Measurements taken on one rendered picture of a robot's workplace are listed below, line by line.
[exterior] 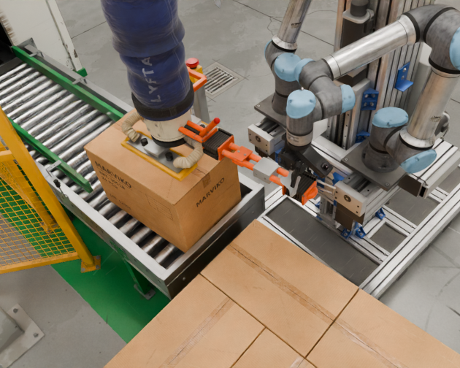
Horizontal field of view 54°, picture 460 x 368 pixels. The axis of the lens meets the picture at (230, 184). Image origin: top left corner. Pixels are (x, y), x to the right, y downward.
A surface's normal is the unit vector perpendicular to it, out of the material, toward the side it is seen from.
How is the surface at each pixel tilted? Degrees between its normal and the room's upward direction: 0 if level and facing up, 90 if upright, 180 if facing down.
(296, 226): 0
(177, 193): 0
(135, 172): 0
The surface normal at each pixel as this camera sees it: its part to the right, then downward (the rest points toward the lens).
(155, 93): 0.09, 0.55
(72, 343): -0.09, -0.65
